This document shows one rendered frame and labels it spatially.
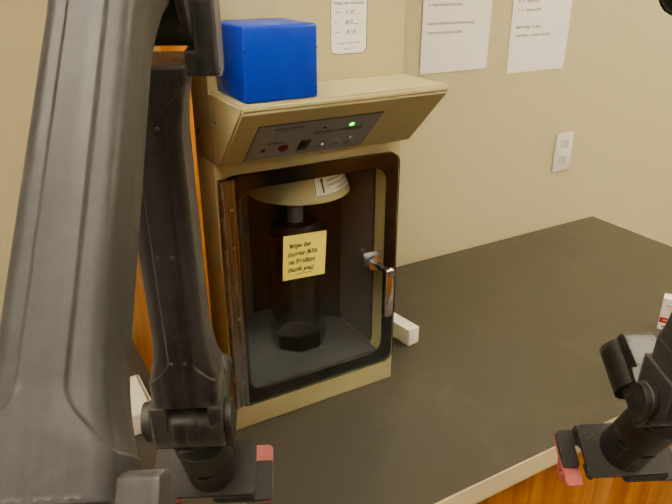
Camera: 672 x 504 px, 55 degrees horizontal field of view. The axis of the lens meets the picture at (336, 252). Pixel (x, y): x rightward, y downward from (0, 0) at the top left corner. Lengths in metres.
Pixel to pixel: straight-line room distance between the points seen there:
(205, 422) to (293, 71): 0.44
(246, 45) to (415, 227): 1.03
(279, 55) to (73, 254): 0.56
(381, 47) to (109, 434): 0.83
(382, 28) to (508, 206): 1.02
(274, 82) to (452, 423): 0.66
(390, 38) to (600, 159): 1.26
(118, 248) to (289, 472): 0.79
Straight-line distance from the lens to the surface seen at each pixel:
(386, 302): 1.09
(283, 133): 0.87
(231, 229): 0.96
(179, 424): 0.64
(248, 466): 0.81
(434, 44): 1.63
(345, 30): 0.99
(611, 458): 0.87
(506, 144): 1.86
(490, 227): 1.92
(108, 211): 0.31
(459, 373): 1.30
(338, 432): 1.14
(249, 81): 0.81
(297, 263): 1.03
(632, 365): 0.81
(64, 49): 0.36
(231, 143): 0.86
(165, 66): 0.48
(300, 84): 0.84
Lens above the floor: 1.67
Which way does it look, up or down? 24 degrees down
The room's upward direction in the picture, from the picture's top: straight up
